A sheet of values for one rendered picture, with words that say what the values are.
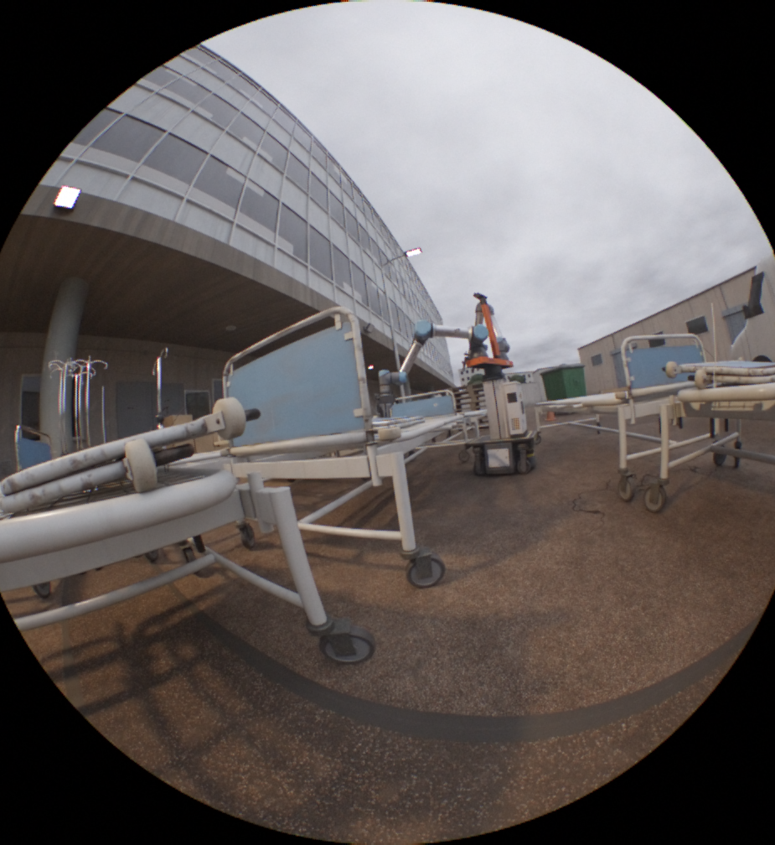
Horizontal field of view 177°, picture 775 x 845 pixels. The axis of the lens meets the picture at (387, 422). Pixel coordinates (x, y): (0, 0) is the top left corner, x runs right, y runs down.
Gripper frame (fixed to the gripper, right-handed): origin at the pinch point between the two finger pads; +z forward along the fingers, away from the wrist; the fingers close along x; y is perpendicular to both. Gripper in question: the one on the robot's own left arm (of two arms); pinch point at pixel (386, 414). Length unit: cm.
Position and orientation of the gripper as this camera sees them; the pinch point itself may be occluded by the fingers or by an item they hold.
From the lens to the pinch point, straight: 176.2
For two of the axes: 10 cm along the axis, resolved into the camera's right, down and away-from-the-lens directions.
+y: -4.1, 0.6, -9.1
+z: 0.7, 10.0, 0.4
